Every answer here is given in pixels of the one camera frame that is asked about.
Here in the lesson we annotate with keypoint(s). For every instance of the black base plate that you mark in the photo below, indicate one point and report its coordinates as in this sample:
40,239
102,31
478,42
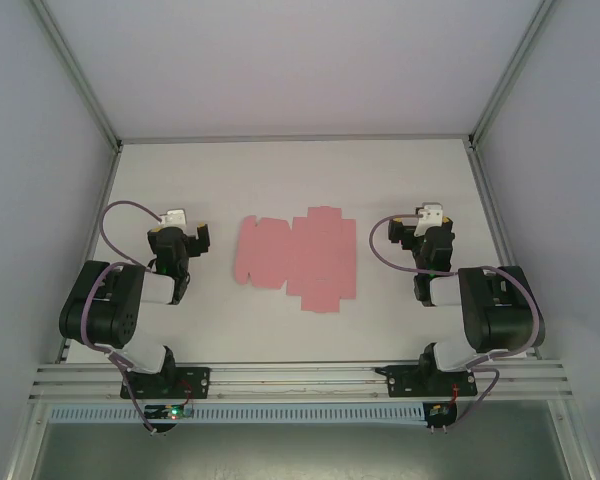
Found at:
405,382
195,382

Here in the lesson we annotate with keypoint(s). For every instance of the pink paper box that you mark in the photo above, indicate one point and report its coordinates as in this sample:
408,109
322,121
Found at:
320,250

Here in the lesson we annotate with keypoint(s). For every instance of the left circuit board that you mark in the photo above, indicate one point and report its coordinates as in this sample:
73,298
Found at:
172,412

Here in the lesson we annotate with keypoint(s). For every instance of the aluminium frame post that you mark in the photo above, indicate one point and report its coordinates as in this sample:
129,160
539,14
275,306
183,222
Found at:
75,75
512,75

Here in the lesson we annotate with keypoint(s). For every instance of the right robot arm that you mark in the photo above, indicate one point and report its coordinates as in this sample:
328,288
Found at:
500,320

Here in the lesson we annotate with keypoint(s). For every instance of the right circuit board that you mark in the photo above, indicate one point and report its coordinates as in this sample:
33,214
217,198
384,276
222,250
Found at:
438,412

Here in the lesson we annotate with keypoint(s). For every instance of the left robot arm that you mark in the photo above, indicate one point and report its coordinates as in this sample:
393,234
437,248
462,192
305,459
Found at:
100,310

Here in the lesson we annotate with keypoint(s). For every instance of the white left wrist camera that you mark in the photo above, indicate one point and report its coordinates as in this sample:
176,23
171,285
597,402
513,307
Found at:
174,217

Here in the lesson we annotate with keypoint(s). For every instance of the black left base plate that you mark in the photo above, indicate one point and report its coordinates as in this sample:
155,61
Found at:
195,382

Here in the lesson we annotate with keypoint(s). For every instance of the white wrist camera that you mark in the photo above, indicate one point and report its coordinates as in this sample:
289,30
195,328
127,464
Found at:
430,216
174,217

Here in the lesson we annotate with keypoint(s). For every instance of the circuit board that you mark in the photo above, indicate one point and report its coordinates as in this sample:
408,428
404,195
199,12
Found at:
438,412
172,412

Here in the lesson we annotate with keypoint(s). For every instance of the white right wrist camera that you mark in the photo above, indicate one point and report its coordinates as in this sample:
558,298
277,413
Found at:
430,216

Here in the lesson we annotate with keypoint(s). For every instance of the aluminium side rail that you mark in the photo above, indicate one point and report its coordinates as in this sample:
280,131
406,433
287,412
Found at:
100,215
495,220

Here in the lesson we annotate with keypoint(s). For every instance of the aluminium back rail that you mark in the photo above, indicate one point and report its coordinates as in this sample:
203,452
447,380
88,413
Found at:
300,138

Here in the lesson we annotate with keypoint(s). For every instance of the aluminium frame leg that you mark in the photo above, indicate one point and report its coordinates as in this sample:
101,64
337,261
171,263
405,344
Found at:
572,450
25,450

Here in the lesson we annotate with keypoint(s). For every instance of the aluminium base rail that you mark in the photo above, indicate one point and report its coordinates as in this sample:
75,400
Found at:
300,372

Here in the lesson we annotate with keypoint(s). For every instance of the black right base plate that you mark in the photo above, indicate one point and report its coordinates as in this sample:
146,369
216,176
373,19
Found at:
405,382

